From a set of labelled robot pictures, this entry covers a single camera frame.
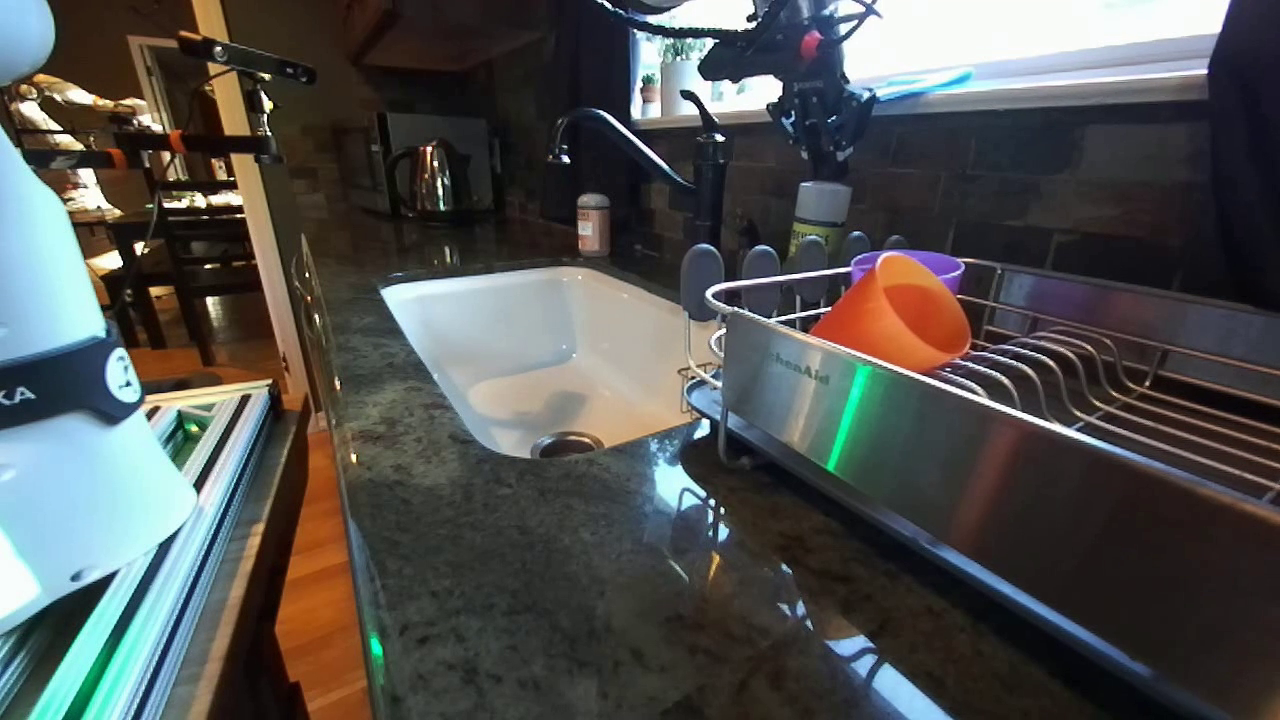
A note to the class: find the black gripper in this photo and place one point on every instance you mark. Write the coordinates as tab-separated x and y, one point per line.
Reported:
817	105

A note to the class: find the green pump bottle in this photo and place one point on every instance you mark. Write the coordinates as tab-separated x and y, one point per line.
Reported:
817	222

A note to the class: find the orange label soap bottle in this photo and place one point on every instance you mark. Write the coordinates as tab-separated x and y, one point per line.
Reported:
594	227

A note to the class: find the white windowsill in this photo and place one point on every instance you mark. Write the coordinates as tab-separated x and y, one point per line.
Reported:
1064	89

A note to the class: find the dark bronze faucet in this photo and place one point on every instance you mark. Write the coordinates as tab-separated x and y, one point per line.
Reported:
705	172

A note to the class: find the purple plastic cup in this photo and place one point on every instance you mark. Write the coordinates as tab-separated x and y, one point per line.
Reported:
926	265

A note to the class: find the green plant in white pot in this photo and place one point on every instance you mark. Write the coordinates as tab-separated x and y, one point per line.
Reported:
672	66

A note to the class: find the orange plastic cup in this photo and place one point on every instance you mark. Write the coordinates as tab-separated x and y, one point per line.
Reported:
901	322

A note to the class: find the white sink basin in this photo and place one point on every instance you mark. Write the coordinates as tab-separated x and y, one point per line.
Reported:
547	353

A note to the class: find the metal dish rack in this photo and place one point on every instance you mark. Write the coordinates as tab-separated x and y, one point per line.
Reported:
1015	464

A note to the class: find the silver kettle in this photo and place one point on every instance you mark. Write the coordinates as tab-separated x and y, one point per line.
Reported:
428	177

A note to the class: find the dark curtain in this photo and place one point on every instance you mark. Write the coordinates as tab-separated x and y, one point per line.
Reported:
1244	145

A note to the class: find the dark wooden chair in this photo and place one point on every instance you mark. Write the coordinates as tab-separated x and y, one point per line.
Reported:
180	234

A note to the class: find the metal robot mounting platform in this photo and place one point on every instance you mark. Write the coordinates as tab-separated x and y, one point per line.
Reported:
147	572

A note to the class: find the black camera stand bar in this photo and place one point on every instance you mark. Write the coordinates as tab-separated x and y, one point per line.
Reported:
245	63

